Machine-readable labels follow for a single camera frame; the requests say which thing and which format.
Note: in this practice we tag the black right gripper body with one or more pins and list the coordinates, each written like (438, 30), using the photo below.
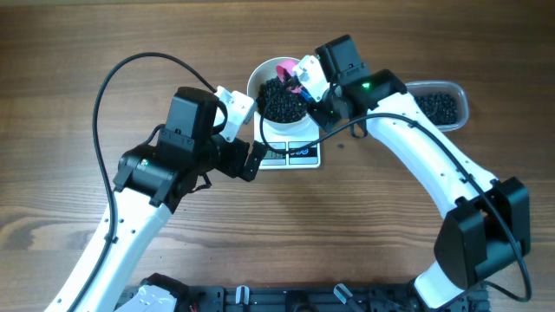
(313, 104)

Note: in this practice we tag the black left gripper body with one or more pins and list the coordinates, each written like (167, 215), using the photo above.
(244, 160)

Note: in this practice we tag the pink scoop with blue handle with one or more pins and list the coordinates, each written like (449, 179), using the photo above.
(285, 72)

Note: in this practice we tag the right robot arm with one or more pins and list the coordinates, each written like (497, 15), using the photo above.
(486, 222)

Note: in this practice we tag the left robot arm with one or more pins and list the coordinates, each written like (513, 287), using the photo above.
(146, 192)

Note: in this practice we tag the white plastic bowl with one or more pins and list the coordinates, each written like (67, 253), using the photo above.
(264, 72)

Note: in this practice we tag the black beans in bowl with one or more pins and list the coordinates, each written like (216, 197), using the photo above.
(279, 106)

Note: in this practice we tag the white digital kitchen scale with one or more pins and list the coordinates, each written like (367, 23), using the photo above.
(284, 137)

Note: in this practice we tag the clear container of black beans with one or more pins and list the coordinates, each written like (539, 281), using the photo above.
(443, 102)

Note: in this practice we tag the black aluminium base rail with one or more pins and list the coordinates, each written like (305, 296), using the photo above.
(373, 298)

